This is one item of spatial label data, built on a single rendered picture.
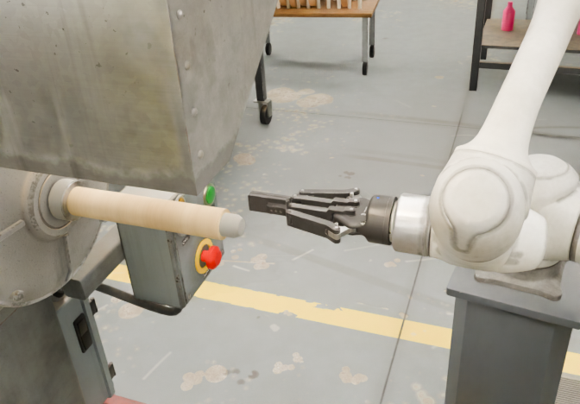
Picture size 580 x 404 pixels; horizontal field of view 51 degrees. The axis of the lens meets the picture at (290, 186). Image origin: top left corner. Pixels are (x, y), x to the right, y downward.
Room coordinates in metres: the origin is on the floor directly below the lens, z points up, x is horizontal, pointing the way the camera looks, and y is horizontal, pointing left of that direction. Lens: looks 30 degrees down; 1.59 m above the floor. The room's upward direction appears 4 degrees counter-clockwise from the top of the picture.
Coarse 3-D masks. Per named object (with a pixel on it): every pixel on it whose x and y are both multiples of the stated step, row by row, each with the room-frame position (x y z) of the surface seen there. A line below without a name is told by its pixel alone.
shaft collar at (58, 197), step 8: (56, 184) 0.58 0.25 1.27; (64, 184) 0.58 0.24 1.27; (72, 184) 0.58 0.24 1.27; (80, 184) 0.59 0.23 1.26; (56, 192) 0.57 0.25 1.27; (64, 192) 0.57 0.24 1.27; (48, 200) 0.57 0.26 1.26; (56, 200) 0.56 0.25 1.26; (64, 200) 0.56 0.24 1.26; (56, 208) 0.56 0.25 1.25; (64, 208) 0.56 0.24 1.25; (56, 216) 0.57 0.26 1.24; (64, 216) 0.56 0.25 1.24; (72, 216) 0.57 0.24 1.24
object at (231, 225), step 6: (222, 216) 0.51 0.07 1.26; (228, 216) 0.51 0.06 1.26; (234, 216) 0.51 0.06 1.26; (222, 222) 0.50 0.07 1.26; (228, 222) 0.50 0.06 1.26; (234, 222) 0.50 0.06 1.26; (240, 222) 0.50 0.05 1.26; (222, 228) 0.50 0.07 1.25; (228, 228) 0.50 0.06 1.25; (234, 228) 0.50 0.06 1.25; (240, 228) 0.50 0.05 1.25; (222, 234) 0.50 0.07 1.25; (228, 234) 0.50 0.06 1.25; (234, 234) 0.50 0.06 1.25; (240, 234) 0.50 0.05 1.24
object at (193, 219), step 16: (80, 192) 0.57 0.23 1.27; (96, 192) 0.57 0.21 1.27; (112, 192) 0.57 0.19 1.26; (80, 208) 0.56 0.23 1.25; (96, 208) 0.55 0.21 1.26; (112, 208) 0.55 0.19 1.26; (128, 208) 0.54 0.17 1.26; (144, 208) 0.53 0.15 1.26; (160, 208) 0.53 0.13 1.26; (176, 208) 0.53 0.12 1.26; (192, 208) 0.52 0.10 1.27; (208, 208) 0.52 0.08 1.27; (144, 224) 0.53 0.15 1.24; (160, 224) 0.52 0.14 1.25; (176, 224) 0.52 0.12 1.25; (192, 224) 0.51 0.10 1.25; (208, 224) 0.50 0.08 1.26
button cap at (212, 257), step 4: (212, 248) 0.83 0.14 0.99; (216, 248) 0.83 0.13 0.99; (204, 252) 0.83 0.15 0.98; (208, 252) 0.82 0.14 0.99; (212, 252) 0.82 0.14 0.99; (216, 252) 0.83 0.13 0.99; (220, 252) 0.84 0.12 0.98; (204, 256) 0.83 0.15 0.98; (208, 256) 0.82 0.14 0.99; (212, 256) 0.82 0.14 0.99; (216, 256) 0.82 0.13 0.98; (220, 256) 0.84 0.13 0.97; (204, 260) 0.83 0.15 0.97; (208, 260) 0.81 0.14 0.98; (212, 260) 0.82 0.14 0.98; (216, 260) 0.82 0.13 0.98; (220, 260) 0.83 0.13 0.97; (208, 264) 0.81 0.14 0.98; (212, 264) 0.81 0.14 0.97; (216, 264) 0.82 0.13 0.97; (212, 268) 0.82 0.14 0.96
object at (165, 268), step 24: (120, 192) 0.82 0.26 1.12; (144, 192) 0.82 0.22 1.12; (168, 192) 0.81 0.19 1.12; (144, 240) 0.78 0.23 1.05; (168, 240) 0.77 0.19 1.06; (192, 240) 0.81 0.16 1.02; (216, 240) 0.88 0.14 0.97; (144, 264) 0.79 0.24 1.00; (168, 264) 0.77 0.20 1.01; (192, 264) 0.80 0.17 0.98; (144, 288) 0.79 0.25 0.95; (168, 288) 0.77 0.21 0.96; (192, 288) 0.79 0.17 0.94; (168, 312) 0.82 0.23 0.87
